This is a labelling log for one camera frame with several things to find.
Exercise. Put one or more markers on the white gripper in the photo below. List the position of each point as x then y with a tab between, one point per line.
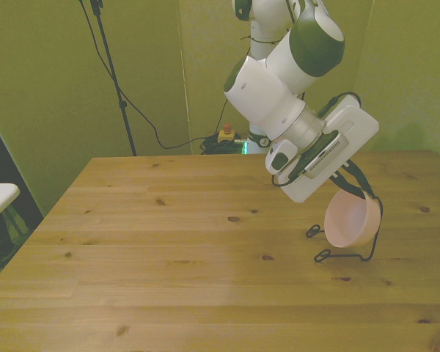
359	122

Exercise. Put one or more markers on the pink plastic bowl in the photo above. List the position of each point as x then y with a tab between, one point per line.
348	220

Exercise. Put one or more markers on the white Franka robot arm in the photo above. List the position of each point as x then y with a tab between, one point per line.
264	95

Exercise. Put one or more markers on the yellow emergency stop button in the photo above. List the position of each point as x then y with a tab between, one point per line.
227	135

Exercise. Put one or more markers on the black tripod stand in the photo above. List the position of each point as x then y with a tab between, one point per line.
111	69

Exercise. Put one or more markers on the dark panel board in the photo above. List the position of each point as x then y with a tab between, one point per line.
0	157

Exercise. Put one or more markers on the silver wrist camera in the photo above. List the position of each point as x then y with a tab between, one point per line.
326	155

